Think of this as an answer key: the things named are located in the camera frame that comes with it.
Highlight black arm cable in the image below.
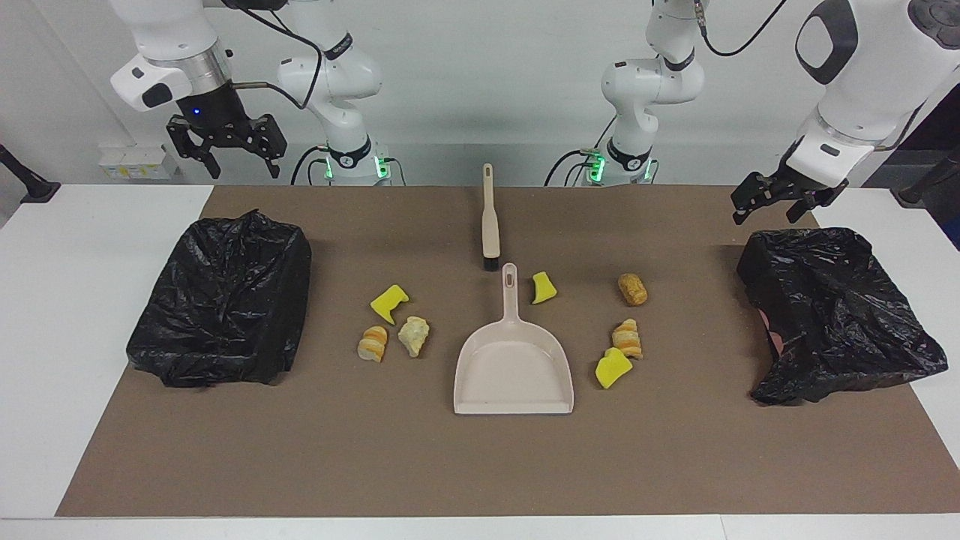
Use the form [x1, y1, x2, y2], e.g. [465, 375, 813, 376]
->
[694, 0, 790, 58]
[225, 0, 325, 110]

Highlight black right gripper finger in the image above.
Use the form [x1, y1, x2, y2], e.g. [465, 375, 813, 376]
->
[253, 114, 288, 179]
[166, 116, 221, 179]

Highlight brown table mat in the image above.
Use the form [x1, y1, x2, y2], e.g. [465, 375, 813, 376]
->
[56, 185, 960, 518]

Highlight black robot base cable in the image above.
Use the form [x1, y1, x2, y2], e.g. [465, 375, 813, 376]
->
[544, 148, 601, 187]
[290, 145, 332, 186]

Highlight black bag lined pink bin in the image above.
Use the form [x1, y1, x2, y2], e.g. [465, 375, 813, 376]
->
[736, 227, 950, 407]

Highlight beige hand brush black bristles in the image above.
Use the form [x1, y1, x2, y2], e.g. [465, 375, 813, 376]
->
[480, 163, 502, 272]

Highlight white wall socket box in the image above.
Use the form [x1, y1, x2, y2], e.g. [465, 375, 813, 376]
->
[98, 145, 181, 181]

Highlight beige plastic dustpan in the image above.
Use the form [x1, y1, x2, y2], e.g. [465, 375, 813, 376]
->
[453, 262, 575, 416]

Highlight large striped croissant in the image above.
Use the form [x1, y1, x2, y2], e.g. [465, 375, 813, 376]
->
[611, 319, 644, 359]

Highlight notched yellow sponge piece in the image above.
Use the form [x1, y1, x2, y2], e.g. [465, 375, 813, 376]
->
[370, 284, 410, 326]

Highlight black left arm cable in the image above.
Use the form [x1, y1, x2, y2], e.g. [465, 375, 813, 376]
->
[694, 0, 790, 58]

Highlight yellow sponge with green side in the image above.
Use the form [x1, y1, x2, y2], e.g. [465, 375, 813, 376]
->
[595, 347, 634, 390]

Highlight black camera stand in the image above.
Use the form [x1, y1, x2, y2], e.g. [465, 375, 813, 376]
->
[0, 144, 62, 205]
[891, 146, 960, 207]

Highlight brown bread roll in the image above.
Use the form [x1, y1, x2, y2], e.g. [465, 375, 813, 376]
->
[617, 273, 649, 307]

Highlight pale pastry piece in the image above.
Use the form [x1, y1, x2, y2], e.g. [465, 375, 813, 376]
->
[397, 316, 431, 359]

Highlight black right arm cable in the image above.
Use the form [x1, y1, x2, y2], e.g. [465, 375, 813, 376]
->
[225, 0, 325, 110]

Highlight small striped croissant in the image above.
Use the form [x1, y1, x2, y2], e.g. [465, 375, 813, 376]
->
[357, 325, 389, 363]

